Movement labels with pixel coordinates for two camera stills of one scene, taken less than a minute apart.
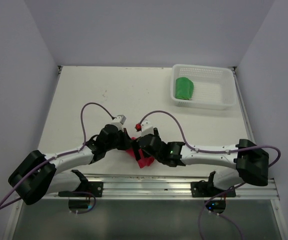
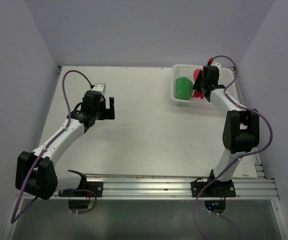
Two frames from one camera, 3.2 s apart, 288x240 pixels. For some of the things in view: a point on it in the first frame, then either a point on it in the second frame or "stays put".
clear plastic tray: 214,87 stays put
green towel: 184,88 stays put
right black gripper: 134,146 → 197,85
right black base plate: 205,189 stays put
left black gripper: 126,140 → 107,114
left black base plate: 86,189 stays put
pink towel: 142,162 → 197,93
